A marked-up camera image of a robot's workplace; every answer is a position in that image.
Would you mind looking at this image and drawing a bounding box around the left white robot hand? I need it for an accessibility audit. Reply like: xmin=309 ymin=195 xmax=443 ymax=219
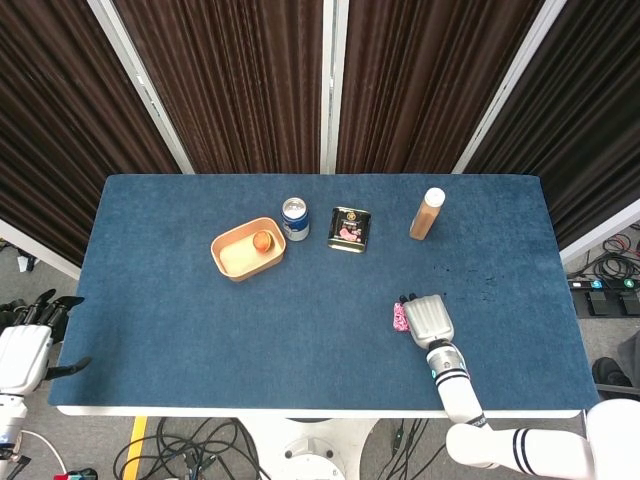
xmin=0 ymin=288 xmax=93 ymax=396

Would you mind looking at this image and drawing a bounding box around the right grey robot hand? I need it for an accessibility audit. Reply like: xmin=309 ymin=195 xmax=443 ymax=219
xmin=398 ymin=292 xmax=457 ymax=351

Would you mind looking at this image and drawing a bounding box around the pink patterned card deck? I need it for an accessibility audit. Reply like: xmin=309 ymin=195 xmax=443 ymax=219
xmin=391 ymin=301 xmax=412 ymax=334

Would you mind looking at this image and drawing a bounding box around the tan paper bowl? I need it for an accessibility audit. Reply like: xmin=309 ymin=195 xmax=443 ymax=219
xmin=210 ymin=216 xmax=288 ymax=284

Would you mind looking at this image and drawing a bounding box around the brown drink bottle white cap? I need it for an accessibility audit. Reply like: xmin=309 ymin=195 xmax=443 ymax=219
xmin=409 ymin=187 xmax=446 ymax=241

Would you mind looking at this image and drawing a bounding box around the black gold luncheon meat tin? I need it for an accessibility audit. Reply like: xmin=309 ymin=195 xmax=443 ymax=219
xmin=327 ymin=206 xmax=372 ymax=254

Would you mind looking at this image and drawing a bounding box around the blue table cloth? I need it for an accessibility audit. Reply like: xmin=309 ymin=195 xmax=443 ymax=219
xmin=47 ymin=173 xmax=600 ymax=414

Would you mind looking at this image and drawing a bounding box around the yellow floor tape strip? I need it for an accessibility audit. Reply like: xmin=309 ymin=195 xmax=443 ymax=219
xmin=122 ymin=416 xmax=150 ymax=480

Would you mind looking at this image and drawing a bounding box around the blue white drink can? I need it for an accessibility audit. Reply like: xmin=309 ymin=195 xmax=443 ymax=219
xmin=281 ymin=197 xmax=311 ymax=243

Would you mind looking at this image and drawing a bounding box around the black foot pedal blue label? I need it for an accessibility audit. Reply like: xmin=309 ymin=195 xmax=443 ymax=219
xmin=583 ymin=279 xmax=620 ymax=317

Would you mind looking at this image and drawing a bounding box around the black office chair base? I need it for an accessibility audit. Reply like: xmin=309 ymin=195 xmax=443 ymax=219
xmin=592 ymin=355 xmax=640 ymax=397

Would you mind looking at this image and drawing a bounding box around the black foot pedal green label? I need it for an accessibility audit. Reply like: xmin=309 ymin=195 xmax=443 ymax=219
xmin=617 ymin=278 xmax=640 ymax=316

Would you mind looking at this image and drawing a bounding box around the brown pleated curtain panel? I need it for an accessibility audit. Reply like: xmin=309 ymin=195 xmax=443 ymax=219
xmin=465 ymin=0 xmax=640 ymax=250
xmin=0 ymin=0 xmax=182 ymax=267
xmin=335 ymin=0 xmax=545 ymax=175
xmin=113 ymin=0 xmax=326 ymax=175

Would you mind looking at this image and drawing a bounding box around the white floor cable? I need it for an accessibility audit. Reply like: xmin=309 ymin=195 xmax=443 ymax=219
xmin=18 ymin=430 xmax=70 ymax=475

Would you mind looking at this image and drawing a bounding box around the white partition bottom rail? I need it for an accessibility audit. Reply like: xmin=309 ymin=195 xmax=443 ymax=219
xmin=0 ymin=218 xmax=82 ymax=280
xmin=558 ymin=198 xmax=640 ymax=265

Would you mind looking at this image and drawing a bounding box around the black floor cable tangle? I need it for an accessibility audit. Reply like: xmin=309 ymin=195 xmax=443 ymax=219
xmin=372 ymin=417 xmax=432 ymax=480
xmin=113 ymin=417 xmax=284 ymax=480
xmin=567 ymin=233 xmax=640 ymax=282

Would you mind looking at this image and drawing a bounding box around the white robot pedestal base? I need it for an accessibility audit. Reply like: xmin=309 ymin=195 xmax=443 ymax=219
xmin=234 ymin=417 xmax=379 ymax=480

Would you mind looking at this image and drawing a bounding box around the white table frame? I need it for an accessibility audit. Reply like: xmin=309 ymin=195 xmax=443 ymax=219
xmin=54 ymin=404 xmax=587 ymax=420

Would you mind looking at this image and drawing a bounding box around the white partition post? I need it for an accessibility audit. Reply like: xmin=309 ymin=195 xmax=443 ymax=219
xmin=319 ymin=0 xmax=350 ymax=175
xmin=451 ymin=0 xmax=569 ymax=175
xmin=87 ymin=0 xmax=195 ymax=175

